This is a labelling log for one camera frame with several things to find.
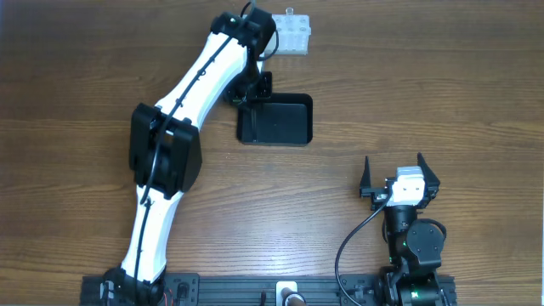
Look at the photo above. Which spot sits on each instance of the black tray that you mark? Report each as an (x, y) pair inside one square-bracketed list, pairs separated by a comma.
[(285, 123)]

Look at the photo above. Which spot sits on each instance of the clear test tube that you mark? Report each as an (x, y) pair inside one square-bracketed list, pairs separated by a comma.
[(253, 125), (290, 11)]

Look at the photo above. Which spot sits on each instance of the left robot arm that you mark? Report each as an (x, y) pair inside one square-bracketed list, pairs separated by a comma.
[(212, 81)]

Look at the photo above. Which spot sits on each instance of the mounting rail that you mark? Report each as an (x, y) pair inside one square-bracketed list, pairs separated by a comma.
[(238, 291)]

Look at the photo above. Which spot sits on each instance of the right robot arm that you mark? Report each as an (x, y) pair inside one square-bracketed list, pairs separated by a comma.
[(421, 244)]

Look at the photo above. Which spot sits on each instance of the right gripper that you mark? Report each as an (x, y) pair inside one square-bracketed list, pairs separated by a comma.
[(377, 200)]

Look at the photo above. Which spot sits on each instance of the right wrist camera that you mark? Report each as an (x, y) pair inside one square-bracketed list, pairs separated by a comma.
[(407, 186)]

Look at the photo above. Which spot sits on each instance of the white test tube rack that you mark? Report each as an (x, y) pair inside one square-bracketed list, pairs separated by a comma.
[(293, 36)]

